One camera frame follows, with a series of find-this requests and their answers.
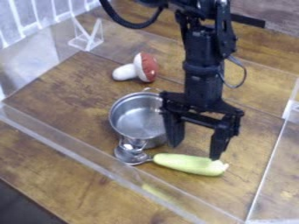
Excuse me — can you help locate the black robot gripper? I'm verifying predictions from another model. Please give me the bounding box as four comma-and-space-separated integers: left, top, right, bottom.
160, 62, 244, 160

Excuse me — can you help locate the green handled metal spoon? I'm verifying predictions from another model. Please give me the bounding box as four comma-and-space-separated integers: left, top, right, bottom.
115, 138, 230, 177

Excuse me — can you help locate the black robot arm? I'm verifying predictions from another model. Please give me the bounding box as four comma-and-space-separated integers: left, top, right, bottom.
136, 0, 244, 160

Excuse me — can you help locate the stainless steel pot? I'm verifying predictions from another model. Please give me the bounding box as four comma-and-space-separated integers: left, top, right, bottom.
108, 91, 166, 149

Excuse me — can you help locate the red white toy mushroom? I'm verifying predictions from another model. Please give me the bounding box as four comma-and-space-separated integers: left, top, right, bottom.
112, 52, 159, 82

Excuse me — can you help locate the black strip on table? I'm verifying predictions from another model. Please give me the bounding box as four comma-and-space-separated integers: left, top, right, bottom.
231, 13, 266, 28

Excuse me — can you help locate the clear acrylic stand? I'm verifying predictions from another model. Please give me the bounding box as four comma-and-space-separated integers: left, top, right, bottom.
68, 17, 104, 52

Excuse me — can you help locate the clear acrylic enclosure panel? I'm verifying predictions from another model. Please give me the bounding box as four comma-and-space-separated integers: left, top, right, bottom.
0, 10, 299, 224

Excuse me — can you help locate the black cable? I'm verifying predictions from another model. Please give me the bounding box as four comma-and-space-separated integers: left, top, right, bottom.
97, 0, 166, 30

